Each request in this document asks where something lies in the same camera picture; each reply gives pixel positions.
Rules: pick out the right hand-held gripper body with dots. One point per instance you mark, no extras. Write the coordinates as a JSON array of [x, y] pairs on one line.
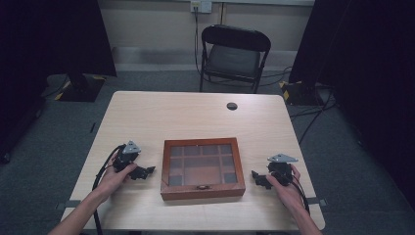
[[280, 169]]

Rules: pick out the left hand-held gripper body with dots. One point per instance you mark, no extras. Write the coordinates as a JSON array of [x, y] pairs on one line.
[[125, 156]]

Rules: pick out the person's right hand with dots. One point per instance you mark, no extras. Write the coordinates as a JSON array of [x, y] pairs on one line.
[[287, 192]]

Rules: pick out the person's left hand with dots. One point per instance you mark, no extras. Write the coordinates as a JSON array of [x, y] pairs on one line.
[[112, 179]]

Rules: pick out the wooden box with glass lid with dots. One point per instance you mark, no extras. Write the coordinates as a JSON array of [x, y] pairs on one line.
[[202, 169]]

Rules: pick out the black stand base yellow tape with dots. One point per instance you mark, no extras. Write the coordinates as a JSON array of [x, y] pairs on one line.
[[298, 93]]

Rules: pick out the black folding chair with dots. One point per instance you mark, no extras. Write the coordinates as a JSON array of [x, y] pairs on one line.
[[233, 58]]

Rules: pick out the dark curtain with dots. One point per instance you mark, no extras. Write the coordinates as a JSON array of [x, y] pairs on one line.
[[365, 81], [42, 49]]

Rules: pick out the white wall socket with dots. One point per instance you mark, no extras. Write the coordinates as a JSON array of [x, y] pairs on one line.
[[201, 6]]

